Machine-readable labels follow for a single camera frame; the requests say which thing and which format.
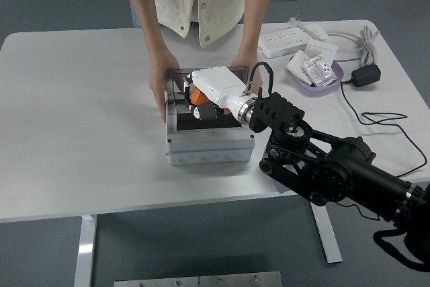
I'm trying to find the smoky transparent box lid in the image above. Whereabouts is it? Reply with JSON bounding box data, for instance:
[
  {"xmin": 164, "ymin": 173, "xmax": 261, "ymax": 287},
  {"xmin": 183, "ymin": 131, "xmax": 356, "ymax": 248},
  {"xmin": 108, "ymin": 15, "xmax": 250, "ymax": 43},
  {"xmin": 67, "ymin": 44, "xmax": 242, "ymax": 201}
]
[{"xmin": 164, "ymin": 65, "xmax": 251, "ymax": 105}]

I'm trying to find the person's right hand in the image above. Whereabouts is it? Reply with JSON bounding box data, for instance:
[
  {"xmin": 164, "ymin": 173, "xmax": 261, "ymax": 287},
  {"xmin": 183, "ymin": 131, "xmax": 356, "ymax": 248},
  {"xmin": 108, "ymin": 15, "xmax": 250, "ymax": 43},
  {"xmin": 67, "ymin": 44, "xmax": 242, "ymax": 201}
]
[{"xmin": 148, "ymin": 53, "xmax": 182, "ymax": 124}]

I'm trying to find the grey plastic junction box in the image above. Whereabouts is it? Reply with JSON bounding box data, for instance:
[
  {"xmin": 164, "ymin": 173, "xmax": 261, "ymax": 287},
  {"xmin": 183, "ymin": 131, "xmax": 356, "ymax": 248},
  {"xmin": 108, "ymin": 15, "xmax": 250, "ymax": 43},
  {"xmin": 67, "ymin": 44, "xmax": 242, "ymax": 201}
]
[{"xmin": 165, "ymin": 90, "xmax": 255, "ymax": 166}]

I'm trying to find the orange cylindrical battery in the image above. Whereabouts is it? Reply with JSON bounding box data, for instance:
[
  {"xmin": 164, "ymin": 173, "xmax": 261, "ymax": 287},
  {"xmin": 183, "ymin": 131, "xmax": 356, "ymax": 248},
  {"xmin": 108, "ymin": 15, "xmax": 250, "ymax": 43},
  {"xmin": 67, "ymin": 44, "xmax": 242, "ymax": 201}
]
[{"xmin": 189, "ymin": 87, "xmax": 216, "ymax": 106}]

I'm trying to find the white square frame card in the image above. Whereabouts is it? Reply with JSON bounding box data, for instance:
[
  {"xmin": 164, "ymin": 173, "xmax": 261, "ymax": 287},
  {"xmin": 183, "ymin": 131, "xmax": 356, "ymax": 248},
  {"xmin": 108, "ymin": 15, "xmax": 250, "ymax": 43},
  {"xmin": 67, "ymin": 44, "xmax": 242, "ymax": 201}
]
[{"xmin": 304, "ymin": 38, "xmax": 338, "ymax": 63}]

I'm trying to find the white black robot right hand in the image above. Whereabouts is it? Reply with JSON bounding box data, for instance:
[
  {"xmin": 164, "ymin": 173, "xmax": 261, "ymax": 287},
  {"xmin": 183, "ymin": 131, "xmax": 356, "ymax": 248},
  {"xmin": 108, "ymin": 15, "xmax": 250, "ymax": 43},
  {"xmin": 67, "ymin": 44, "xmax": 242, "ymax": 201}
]
[{"xmin": 183, "ymin": 66, "xmax": 251, "ymax": 122}]

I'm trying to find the white power plug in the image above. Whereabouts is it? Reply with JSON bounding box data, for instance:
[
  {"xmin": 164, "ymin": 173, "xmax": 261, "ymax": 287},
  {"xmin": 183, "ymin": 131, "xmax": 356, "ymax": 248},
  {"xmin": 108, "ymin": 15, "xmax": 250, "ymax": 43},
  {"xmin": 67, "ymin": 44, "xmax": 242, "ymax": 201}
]
[{"xmin": 288, "ymin": 11, "xmax": 308, "ymax": 32}]

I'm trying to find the black power adapter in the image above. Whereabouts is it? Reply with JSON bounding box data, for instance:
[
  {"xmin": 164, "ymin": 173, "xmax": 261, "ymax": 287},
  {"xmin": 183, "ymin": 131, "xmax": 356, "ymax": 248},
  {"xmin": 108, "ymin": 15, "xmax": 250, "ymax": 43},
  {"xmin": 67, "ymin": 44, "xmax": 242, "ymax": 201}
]
[{"xmin": 351, "ymin": 64, "xmax": 382, "ymax": 88}]

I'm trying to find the white power strip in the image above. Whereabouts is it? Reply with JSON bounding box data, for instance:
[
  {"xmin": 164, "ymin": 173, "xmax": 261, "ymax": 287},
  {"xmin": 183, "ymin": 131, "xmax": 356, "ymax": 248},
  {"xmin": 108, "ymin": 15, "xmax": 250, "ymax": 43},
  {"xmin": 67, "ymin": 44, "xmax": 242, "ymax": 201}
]
[{"xmin": 257, "ymin": 26, "xmax": 312, "ymax": 58}]

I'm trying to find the white grey coiled cord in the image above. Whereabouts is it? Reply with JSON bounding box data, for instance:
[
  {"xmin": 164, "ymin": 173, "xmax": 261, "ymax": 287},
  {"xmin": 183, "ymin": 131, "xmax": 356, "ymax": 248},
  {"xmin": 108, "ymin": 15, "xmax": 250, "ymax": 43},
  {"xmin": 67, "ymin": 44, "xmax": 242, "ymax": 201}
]
[{"xmin": 324, "ymin": 24, "xmax": 380, "ymax": 68}]

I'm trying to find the person's left hand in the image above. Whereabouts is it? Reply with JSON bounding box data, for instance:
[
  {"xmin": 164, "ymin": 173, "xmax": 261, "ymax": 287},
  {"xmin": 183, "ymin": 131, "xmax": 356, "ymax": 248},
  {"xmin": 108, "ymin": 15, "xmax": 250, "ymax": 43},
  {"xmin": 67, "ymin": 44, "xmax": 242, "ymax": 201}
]
[{"xmin": 230, "ymin": 53, "xmax": 263, "ymax": 89}]

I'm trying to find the white flat card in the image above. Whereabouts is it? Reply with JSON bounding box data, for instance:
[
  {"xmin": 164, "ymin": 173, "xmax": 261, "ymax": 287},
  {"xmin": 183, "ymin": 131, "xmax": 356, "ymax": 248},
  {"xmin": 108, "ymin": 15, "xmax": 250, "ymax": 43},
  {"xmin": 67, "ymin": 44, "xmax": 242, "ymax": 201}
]
[{"xmin": 286, "ymin": 50, "xmax": 312, "ymax": 83}]

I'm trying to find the small white rectangular box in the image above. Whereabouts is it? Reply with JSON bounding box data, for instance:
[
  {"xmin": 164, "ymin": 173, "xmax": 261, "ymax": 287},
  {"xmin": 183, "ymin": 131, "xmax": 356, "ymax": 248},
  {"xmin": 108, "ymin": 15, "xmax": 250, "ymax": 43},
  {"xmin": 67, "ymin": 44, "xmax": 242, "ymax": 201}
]
[{"xmin": 304, "ymin": 24, "xmax": 329, "ymax": 42}]

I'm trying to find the black robot hand cable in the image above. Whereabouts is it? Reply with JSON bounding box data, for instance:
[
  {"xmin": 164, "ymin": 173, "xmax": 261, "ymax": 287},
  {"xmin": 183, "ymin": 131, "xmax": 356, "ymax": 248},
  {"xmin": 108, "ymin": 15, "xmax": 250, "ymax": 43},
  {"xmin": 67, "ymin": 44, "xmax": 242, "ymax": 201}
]
[{"xmin": 242, "ymin": 60, "xmax": 275, "ymax": 97}]

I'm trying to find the purple plastic tray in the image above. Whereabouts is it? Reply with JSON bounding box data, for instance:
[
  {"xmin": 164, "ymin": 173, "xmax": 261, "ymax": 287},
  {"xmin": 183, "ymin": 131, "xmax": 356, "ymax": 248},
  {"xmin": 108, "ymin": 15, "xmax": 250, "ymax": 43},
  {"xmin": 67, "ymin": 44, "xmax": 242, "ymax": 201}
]
[{"xmin": 286, "ymin": 59, "xmax": 344, "ymax": 91}]

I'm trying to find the white table leg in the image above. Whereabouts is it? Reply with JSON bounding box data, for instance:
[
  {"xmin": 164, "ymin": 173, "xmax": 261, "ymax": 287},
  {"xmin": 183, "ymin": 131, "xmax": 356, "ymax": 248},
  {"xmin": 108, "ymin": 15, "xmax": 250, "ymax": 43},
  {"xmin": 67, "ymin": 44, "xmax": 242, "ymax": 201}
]
[
  {"xmin": 310, "ymin": 204, "xmax": 343, "ymax": 264},
  {"xmin": 73, "ymin": 214, "xmax": 98, "ymax": 287}
]

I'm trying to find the grey metal plate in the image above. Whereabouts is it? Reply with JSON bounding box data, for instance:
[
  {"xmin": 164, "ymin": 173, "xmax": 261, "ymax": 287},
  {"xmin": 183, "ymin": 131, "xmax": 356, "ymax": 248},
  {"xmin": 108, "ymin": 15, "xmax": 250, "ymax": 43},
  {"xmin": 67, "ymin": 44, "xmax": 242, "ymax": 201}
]
[
  {"xmin": 114, "ymin": 277, "xmax": 200, "ymax": 287},
  {"xmin": 198, "ymin": 271, "xmax": 283, "ymax": 287}
]

